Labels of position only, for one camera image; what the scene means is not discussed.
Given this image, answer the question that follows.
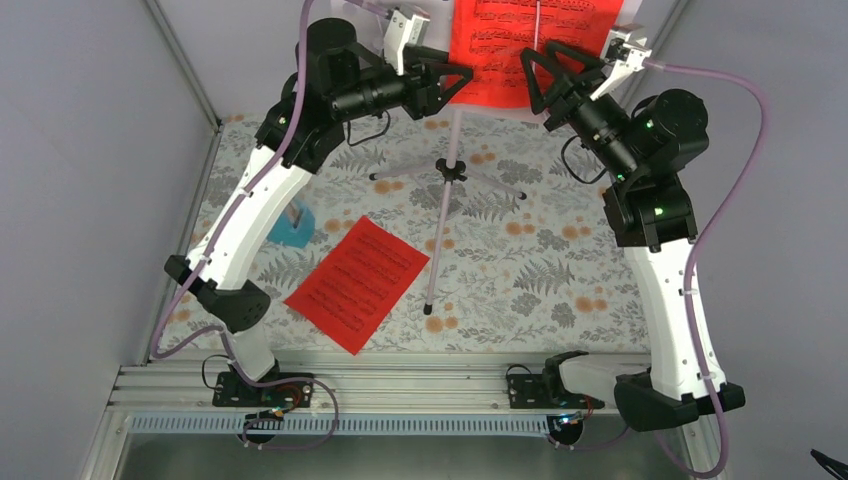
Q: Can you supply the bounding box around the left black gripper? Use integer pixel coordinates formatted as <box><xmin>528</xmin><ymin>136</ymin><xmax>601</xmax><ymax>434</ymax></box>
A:
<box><xmin>331</xmin><ymin>47</ymin><xmax>471</xmax><ymax>122</ymax></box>

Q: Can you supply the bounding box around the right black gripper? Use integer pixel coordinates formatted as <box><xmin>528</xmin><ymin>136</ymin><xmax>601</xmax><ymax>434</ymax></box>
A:
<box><xmin>519</xmin><ymin>41</ymin><xmax>642</xmax><ymax>181</ymax></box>

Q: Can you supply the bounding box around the red sheet music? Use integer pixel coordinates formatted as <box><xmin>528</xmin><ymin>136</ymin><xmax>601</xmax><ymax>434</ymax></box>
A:
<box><xmin>449</xmin><ymin>0</ymin><xmax>624</xmax><ymax>109</ymax></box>
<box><xmin>284</xmin><ymin>216</ymin><xmax>429</xmax><ymax>355</ymax></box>

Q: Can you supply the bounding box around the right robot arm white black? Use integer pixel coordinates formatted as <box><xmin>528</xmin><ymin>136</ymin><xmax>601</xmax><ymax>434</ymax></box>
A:
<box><xmin>520</xmin><ymin>41</ymin><xmax>745</xmax><ymax>432</ymax></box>

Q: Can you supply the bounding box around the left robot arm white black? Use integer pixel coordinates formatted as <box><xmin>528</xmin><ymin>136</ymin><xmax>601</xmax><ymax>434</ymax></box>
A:
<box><xmin>164</xmin><ymin>17</ymin><xmax>473</xmax><ymax>405</ymax></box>

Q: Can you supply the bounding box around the floral table mat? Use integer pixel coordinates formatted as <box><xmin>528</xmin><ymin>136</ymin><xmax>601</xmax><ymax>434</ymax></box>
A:
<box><xmin>173</xmin><ymin>113</ymin><xmax>657</xmax><ymax>354</ymax></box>

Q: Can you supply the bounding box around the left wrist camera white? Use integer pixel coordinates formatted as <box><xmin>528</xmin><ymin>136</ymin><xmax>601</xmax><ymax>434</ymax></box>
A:
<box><xmin>382</xmin><ymin>5</ymin><xmax>430</xmax><ymax>76</ymax></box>

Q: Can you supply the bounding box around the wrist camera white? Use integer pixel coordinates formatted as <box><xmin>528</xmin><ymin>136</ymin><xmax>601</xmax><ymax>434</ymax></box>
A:
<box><xmin>382</xmin><ymin>5</ymin><xmax>430</xmax><ymax>76</ymax></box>
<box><xmin>590</xmin><ymin>23</ymin><xmax>652</xmax><ymax>101</ymax></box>

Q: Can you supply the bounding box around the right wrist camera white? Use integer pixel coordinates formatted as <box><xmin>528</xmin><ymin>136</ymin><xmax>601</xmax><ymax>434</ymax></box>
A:
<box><xmin>590</xmin><ymin>23</ymin><xmax>652</xmax><ymax>101</ymax></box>

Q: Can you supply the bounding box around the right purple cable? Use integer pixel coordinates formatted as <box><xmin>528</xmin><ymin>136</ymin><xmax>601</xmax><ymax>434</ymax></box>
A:
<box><xmin>642</xmin><ymin>58</ymin><xmax>774</xmax><ymax>480</ymax></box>

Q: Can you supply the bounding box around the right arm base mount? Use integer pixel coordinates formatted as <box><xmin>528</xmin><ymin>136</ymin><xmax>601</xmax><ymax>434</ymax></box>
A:
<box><xmin>505</xmin><ymin>350</ymin><xmax>606</xmax><ymax>450</ymax></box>

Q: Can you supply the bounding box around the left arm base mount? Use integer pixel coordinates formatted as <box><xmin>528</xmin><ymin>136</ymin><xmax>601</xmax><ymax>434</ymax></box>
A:
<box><xmin>203</xmin><ymin>370</ymin><xmax>315</xmax><ymax>444</ymax></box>

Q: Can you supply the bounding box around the aluminium rail base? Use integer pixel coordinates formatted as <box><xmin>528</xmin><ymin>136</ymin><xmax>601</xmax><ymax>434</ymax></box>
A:
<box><xmin>82</xmin><ymin>350</ymin><xmax>718</xmax><ymax>479</ymax></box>

